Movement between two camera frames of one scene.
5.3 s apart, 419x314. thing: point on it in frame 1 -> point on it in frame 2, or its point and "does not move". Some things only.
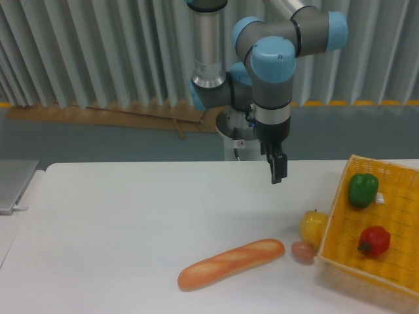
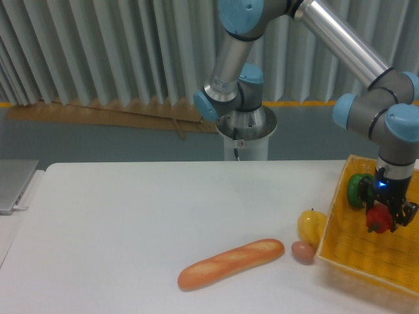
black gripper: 271,135 -> 391,190
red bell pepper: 374,240 -> 378,218
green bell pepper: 363,189 does not move
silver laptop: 15,176 does not move
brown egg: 302,252 does not move
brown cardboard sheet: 176,115 does not move
